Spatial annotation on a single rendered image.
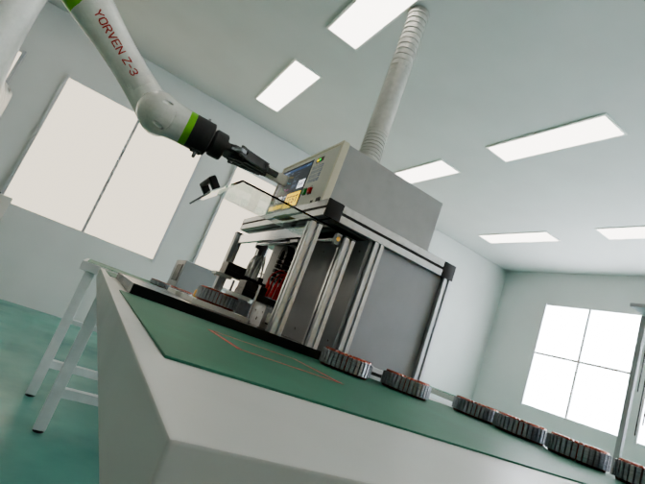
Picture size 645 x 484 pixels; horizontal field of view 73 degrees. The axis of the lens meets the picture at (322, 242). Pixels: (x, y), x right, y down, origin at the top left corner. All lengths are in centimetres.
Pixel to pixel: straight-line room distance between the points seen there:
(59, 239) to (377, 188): 495
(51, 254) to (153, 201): 128
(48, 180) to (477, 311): 708
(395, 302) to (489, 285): 773
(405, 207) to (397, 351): 42
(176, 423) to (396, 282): 101
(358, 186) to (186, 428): 109
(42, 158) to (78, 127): 54
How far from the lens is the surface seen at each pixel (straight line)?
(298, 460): 19
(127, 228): 586
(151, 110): 117
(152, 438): 18
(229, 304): 112
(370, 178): 125
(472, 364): 874
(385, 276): 114
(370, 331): 113
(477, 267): 862
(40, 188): 592
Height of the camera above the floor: 79
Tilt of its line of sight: 12 degrees up
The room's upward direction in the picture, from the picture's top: 21 degrees clockwise
